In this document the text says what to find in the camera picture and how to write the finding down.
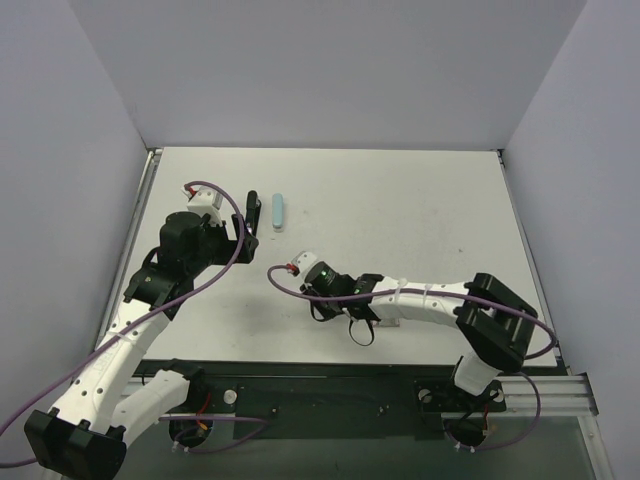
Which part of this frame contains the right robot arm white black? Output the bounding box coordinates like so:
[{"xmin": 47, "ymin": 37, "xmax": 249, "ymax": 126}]
[{"xmin": 300, "ymin": 261, "xmax": 556, "ymax": 409}]

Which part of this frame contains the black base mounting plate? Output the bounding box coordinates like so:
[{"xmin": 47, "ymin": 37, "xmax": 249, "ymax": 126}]
[{"xmin": 122, "ymin": 357, "xmax": 506, "ymax": 444}]

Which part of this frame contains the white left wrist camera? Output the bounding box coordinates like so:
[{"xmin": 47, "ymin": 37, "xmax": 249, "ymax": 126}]
[{"xmin": 184, "ymin": 186, "xmax": 223, "ymax": 226}]

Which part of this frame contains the staple box tray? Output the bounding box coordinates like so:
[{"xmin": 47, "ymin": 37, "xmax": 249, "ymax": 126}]
[{"xmin": 377, "ymin": 319, "xmax": 401, "ymax": 328}]

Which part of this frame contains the black stapler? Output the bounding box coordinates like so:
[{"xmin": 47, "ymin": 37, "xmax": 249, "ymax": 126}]
[{"xmin": 244, "ymin": 190, "xmax": 261, "ymax": 236}]

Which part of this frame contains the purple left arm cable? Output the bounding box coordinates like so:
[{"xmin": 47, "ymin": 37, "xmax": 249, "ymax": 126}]
[{"xmin": 0, "ymin": 179, "xmax": 251, "ymax": 464}]

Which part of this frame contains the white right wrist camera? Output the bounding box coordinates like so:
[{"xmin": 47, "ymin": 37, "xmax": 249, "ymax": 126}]
[{"xmin": 287, "ymin": 251, "xmax": 318, "ymax": 276}]

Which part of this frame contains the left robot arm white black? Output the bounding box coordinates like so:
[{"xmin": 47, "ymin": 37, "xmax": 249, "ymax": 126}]
[{"xmin": 24, "ymin": 207, "xmax": 259, "ymax": 479}]

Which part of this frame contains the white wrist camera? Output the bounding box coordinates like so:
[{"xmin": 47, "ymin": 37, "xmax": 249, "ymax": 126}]
[
  {"xmin": 184, "ymin": 186, "xmax": 223, "ymax": 226},
  {"xmin": 287, "ymin": 251, "xmax": 318, "ymax": 276}
]

